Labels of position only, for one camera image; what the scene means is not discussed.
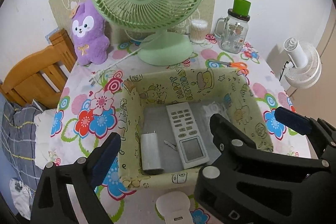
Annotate yellow cartoon fabric storage box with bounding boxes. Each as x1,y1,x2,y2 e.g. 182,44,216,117
118,68,273,190

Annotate white fan power cable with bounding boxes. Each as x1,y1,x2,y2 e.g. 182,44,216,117
90,37,158,85

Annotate purple plush toy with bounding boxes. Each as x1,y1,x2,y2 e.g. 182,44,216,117
71,0,110,66

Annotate clear box of floss picks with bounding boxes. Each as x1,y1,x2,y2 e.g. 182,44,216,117
202,101,230,120

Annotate black car key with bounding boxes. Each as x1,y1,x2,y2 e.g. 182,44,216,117
163,140,178,151

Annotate cotton swab container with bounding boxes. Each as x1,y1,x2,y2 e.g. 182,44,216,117
190,19,208,44

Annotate glass mug jar green lid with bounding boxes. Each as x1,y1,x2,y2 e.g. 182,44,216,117
214,0,251,53

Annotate white 45W charger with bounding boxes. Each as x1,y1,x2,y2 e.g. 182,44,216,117
140,132,163,175

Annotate white square power adapter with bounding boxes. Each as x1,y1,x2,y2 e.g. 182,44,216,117
155,191,193,224

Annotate floral tablecloth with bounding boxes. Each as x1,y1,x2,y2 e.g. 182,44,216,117
49,34,311,223

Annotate orange handled scissors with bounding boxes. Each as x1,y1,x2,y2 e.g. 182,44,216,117
209,59,249,75

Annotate crumpled clothes on floor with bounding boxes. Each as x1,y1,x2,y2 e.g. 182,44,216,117
9,178,33,220

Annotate white standing fan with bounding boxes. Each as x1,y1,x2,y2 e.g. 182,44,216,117
284,38,322,89

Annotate white remote control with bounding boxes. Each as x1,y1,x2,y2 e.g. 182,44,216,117
166,102,210,169

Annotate grey plaid blanket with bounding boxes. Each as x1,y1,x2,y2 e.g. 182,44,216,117
1,100,42,191

